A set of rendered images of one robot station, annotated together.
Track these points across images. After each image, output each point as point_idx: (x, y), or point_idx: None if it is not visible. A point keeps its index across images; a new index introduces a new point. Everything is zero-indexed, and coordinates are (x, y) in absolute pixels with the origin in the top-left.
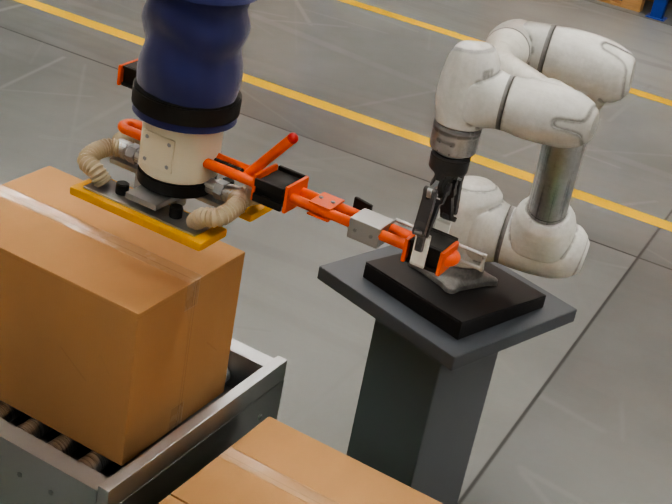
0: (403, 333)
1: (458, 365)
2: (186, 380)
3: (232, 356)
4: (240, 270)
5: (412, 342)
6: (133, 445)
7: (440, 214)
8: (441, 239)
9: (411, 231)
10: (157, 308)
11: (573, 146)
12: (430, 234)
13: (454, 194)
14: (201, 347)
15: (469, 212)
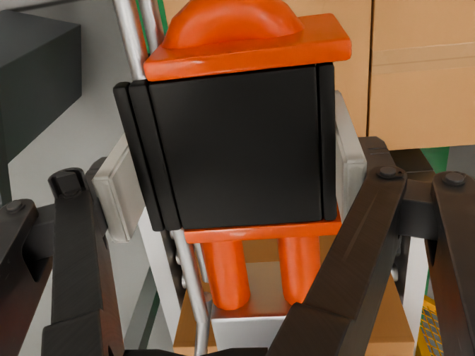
0: (1, 141)
1: None
2: (276, 239)
3: (164, 238)
4: (183, 325)
5: (1, 123)
6: None
7: (108, 246)
8: (211, 134)
9: (215, 248)
10: (372, 335)
11: None
12: (216, 189)
13: (85, 333)
14: (254, 262)
15: None
